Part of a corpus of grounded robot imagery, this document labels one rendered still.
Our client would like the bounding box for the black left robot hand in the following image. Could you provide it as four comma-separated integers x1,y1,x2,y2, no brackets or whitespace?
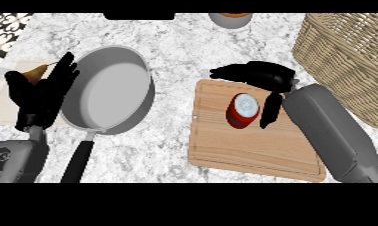
3,51,81,133

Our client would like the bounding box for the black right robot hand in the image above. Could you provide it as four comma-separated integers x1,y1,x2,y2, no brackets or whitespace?
208,60,300,130

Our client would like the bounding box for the red can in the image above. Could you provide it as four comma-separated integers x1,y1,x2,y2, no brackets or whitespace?
224,92,263,130

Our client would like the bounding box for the wicker basket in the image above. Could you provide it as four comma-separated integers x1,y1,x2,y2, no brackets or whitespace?
291,12,378,128

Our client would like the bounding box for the wooden cutting board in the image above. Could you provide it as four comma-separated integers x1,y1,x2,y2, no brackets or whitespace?
187,78,328,183

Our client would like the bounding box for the brown pear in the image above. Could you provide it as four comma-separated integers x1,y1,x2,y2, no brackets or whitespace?
22,62,59,86

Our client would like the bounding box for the grey cup with orange content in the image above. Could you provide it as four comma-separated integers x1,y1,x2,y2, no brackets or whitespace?
207,12,254,30

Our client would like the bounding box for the black and white patterned tile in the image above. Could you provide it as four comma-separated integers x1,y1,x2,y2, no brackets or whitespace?
0,12,35,58

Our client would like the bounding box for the grey frying pan black handle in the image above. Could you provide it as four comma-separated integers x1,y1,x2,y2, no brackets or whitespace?
59,45,156,184

